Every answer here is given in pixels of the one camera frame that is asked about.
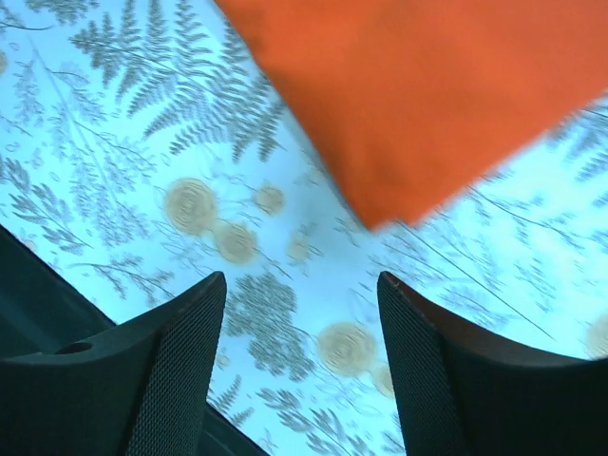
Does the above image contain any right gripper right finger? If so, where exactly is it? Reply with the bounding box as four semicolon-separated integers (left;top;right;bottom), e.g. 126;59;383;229
377;272;607;455

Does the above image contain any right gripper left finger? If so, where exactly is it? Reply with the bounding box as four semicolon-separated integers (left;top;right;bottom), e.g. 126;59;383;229
1;272;226;455

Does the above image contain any orange t-shirt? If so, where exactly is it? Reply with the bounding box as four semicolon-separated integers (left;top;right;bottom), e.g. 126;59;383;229
219;1;607;229

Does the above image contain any floral patterned table mat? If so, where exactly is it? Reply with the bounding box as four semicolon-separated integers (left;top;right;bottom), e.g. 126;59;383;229
1;1;607;455

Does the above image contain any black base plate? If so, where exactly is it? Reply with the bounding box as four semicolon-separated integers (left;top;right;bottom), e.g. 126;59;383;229
1;231;260;455

